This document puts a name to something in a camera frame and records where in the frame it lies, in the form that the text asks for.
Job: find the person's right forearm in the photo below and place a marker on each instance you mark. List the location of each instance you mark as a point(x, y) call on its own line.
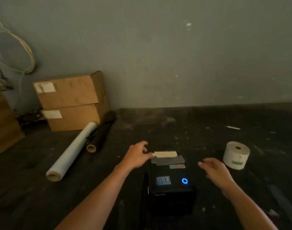
point(246, 208)

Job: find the black printer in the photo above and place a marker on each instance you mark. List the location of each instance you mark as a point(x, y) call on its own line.
point(170, 191)

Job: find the large brown cardboard box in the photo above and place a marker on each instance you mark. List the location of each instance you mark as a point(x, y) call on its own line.
point(69, 92)
point(76, 118)

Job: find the beige label strip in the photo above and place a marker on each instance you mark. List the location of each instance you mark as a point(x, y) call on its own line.
point(165, 154)

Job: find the white paper roll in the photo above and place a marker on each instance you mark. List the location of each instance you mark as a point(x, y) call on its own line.
point(234, 156)

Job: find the person's right hand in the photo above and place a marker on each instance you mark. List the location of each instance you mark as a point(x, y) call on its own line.
point(216, 172)

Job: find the person's left hand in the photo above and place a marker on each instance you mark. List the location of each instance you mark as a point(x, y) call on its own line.
point(136, 156)

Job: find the small white stick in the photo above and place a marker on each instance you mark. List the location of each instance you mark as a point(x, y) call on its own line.
point(232, 127)

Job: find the black film roll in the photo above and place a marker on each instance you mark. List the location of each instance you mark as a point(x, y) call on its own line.
point(101, 134)

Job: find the grey wall plug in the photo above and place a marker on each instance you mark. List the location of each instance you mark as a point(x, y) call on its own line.
point(5, 84)

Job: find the white plastic film roll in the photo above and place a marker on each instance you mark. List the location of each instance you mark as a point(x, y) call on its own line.
point(69, 153)

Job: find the person's left forearm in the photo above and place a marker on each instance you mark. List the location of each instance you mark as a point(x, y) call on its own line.
point(98, 201)

